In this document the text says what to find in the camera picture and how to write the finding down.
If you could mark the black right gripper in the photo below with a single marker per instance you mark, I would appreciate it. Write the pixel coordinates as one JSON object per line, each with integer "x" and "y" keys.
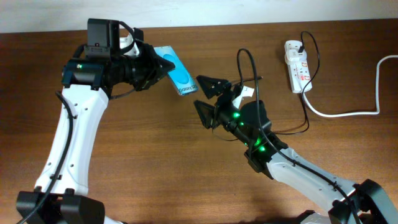
{"x": 225, "y": 88}

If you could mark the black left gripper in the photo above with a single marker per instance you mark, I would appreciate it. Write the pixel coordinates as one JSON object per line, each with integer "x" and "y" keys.
{"x": 156, "y": 70}

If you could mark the blue Galaxy smartphone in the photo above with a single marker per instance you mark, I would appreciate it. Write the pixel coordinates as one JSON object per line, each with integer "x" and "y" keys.
{"x": 179, "y": 76}

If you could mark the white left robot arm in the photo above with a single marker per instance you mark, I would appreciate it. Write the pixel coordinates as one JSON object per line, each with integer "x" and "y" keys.
{"x": 60, "y": 194}

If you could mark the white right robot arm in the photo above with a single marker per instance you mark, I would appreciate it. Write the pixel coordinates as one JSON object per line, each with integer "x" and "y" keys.
{"x": 345, "y": 201}

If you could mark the white USB charger plug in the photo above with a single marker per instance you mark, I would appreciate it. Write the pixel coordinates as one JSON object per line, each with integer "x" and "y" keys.
{"x": 293, "y": 56}

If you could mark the white power strip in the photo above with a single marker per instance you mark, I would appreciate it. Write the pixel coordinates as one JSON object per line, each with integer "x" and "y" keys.
{"x": 298, "y": 73}

